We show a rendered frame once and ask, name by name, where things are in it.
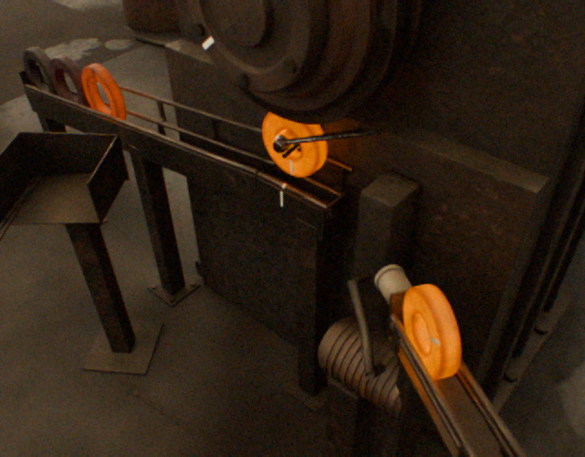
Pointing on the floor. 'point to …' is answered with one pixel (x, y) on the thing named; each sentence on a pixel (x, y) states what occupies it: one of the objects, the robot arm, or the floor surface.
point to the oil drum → (151, 14)
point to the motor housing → (355, 388)
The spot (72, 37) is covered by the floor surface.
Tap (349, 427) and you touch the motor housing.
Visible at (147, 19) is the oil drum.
